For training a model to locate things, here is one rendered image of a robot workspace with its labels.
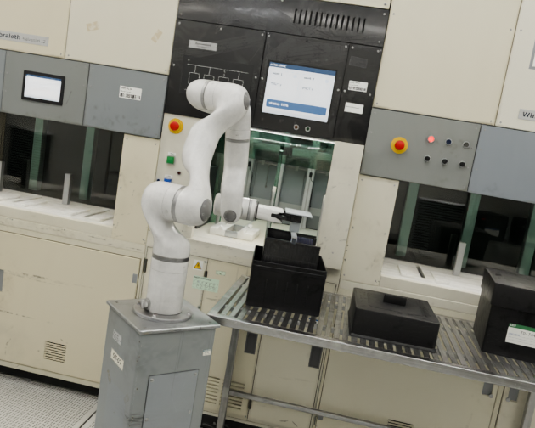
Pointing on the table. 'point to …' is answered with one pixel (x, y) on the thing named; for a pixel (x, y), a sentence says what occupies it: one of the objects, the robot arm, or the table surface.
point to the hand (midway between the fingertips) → (295, 217)
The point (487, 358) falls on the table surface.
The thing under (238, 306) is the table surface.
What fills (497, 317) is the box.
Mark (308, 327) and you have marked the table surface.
